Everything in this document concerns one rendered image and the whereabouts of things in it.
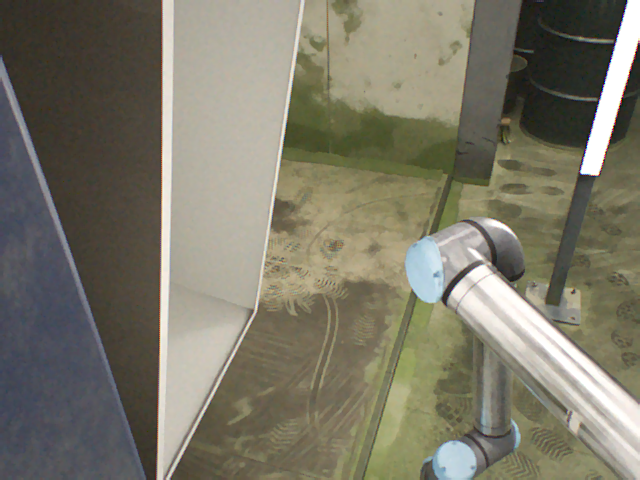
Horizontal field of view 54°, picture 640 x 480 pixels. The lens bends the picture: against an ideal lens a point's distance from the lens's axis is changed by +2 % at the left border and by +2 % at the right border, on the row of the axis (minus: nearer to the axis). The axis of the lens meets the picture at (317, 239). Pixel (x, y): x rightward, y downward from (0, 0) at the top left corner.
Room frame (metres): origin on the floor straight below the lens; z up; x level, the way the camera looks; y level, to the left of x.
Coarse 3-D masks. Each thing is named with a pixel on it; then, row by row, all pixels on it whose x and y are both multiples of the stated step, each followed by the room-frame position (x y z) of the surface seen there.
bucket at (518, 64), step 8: (512, 56) 3.63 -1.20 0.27; (512, 64) 3.62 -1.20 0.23; (520, 64) 3.57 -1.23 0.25; (512, 72) 3.39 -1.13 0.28; (520, 72) 3.42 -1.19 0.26; (512, 80) 3.40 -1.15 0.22; (520, 80) 3.46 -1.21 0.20; (512, 88) 3.42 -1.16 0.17; (512, 96) 3.43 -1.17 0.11; (504, 104) 3.42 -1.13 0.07; (512, 104) 3.46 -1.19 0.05; (504, 112) 3.43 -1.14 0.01
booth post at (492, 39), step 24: (480, 0) 2.69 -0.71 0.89; (504, 0) 2.65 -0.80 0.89; (480, 24) 2.68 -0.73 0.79; (504, 24) 2.65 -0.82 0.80; (480, 48) 2.68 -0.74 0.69; (504, 48) 2.64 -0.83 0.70; (480, 72) 2.67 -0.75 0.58; (504, 72) 2.64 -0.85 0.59; (480, 96) 2.67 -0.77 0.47; (504, 96) 2.67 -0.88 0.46; (480, 120) 2.66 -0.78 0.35; (480, 144) 2.66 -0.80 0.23; (456, 168) 2.69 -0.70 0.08; (480, 168) 2.65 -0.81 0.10
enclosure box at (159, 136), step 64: (0, 0) 0.73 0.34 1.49; (64, 0) 0.71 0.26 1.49; (128, 0) 0.69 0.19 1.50; (192, 0) 1.33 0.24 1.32; (256, 0) 1.29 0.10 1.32; (64, 64) 0.72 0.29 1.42; (128, 64) 0.69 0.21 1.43; (192, 64) 1.33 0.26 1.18; (256, 64) 1.29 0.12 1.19; (64, 128) 0.72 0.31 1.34; (128, 128) 0.70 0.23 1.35; (192, 128) 1.34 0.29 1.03; (256, 128) 1.29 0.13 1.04; (64, 192) 0.73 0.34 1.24; (128, 192) 0.70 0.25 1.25; (192, 192) 1.35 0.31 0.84; (256, 192) 1.30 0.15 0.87; (128, 256) 0.71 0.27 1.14; (192, 256) 1.36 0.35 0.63; (256, 256) 1.30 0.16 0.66; (128, 320) 0.72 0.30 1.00; (192, 320) 1.25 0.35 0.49; (128, 384) 0.73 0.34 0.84; (192, 384) 1.04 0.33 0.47
